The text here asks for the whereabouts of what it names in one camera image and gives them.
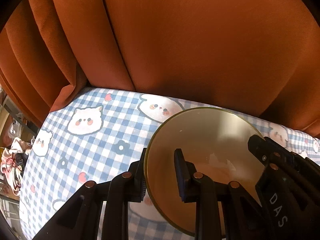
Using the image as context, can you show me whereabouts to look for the blue checkered bear tablecloth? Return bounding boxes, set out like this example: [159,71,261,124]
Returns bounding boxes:
[19,88,319,239]

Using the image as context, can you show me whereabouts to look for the orange curtain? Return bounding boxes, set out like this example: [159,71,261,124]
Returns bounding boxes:
[1,0,319,137]

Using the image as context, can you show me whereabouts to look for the green floral bowl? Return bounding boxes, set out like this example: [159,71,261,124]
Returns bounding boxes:
[144,107,264,236]

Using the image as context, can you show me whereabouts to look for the cluttered shelf items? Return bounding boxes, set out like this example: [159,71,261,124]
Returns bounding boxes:
[1,88,34,233]

